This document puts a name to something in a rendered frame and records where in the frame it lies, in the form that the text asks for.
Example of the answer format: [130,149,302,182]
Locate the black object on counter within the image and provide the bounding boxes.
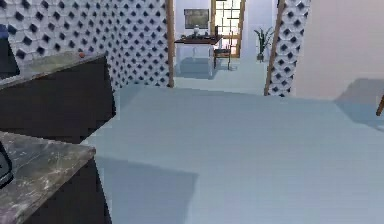
[0,141,15,190]

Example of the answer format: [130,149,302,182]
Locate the dark wooden chair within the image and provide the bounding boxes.
[213,30,234,71]

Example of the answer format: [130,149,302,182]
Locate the black appliance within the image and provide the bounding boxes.
[0,23,21,80]

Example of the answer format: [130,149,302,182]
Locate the brown wooden furniture leg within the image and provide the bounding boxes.
[375,94,384,117]

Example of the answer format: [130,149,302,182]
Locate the green house plant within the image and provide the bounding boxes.
[253,27,276,63]

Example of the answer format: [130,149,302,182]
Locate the wooden framed window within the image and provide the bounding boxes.
[210,0,247,58]

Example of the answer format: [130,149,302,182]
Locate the dark wood desk white legs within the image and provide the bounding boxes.
[173,34,224,79]

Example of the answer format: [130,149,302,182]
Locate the black counter with marble top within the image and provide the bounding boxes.
[0,131,113,224]

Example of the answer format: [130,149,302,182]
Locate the black cabinet with marble top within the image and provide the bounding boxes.
[0,51,117,145]

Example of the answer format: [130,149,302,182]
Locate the framed grey picture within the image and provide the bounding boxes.
[183,8,210,30]

